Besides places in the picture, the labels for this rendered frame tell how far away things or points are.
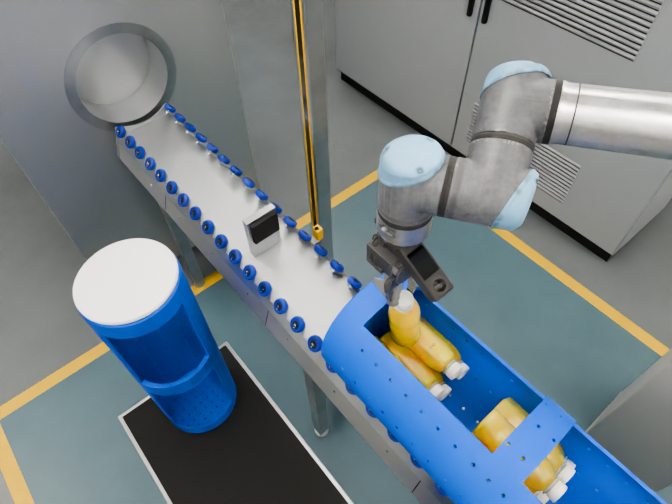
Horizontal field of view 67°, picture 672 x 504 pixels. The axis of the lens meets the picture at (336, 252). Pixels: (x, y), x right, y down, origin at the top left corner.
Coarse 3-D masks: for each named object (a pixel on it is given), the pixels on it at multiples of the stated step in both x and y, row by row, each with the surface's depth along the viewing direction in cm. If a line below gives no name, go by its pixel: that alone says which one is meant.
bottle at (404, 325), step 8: (416, 304) 102; (392, 312) 102; (400, 312) 101; (408, 312) 100; (416, 312) 101; (392, 320) 103; (400, 320) 101; (408, 320) 101; (416, 320) 103; (392, 328) 107; (400, 328) 104; (408, 328) 104; (416, 328) 106; (392, 336) 111; (400, 336) 108; (408, 336) 107; (416, 336) 110; (400, 344) 112; (408, 344) 111
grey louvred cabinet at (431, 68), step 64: (384, 0) 281; (448, 0) 247; (512, 0) 220; (576, 0) 198; (640, 0) 181; (384, 64) 310; (448, 64) 270; (576, 64) 213; (640, 64) 193; (448, 128) 296; (576, 192) 249; (640, 192) 222
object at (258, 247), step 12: (252, 216) 142; (264, 216) 143; (276, 216) 144; (252, 228) 141; (264, 228) 144; (276, 228) 148; (252, 240) 147; (264, 240) 151; (276, 240) 155; (252, 252) 152
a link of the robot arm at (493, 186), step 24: (480, 144) 71; (504, 144) 69; (456, 168) 70; (480, 168) 70; (504, 168) 69; (528, 168) 71; (456, 192) 70; (480, 192) 69; (504, 192) 68; (528, 192) 68; (456, 216) 72; (480, 216) 70; (504, 216) 69
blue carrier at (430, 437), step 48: (336, 336) 109; (384, 384) 102; (480, 384) 119; (528, 384) 107; (432, 432) 96; (528, 432) 90; (576, 432) 102; (480, 480) 90; (576, 480) 107; (624, 480) 99
